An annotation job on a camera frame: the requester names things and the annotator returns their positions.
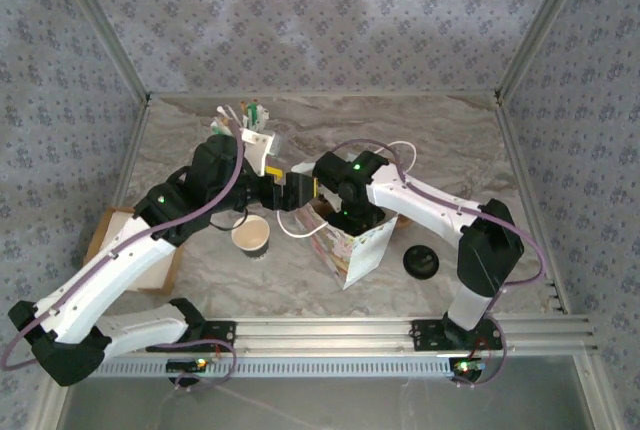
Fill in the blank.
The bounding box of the white paper bag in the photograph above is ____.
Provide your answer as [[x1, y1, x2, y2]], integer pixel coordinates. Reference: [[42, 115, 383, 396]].
[[277, 139, 419, 292]]

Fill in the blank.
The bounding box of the paper cup with black sleeve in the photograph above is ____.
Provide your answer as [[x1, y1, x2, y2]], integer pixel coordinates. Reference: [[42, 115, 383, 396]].
[[230, 214, 272, 261]]

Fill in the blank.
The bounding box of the wooden tray with napkin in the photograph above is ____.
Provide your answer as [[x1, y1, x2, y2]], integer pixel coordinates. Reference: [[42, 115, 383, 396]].
[[82, 206, 185, 295]]

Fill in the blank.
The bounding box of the small circuit board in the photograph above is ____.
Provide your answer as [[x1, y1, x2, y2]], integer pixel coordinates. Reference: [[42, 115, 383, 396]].
[[448, 357, 487, 382], [166, 357, 211, 376]]

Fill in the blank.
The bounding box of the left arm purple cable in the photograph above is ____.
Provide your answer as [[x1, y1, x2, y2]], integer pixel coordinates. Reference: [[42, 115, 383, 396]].
[[0, 147, 246, 394]]

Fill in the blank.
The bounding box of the aluminium table edge rail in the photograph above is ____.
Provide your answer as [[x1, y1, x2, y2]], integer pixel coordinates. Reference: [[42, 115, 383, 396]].
[[74, 97, 154, 319], [494, 94, 571, 315]]

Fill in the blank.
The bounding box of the thin aluminium rail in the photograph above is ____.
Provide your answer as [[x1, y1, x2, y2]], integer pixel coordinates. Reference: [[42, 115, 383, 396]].
[[149, 91, 499, 100]]

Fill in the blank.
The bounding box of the wide aluminium base rail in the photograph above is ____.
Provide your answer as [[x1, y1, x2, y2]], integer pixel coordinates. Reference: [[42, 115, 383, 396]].
[[54, 316, 599, 355]]

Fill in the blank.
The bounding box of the white slotted cable duct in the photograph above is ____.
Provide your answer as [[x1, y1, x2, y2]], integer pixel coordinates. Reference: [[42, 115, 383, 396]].
[[74, 359, 484, 380]]

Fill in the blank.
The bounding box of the aluminium frame post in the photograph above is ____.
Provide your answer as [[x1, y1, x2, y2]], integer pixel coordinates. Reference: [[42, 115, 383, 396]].
[[497, 0, 596, 96], [49, 0, 151, 101]]

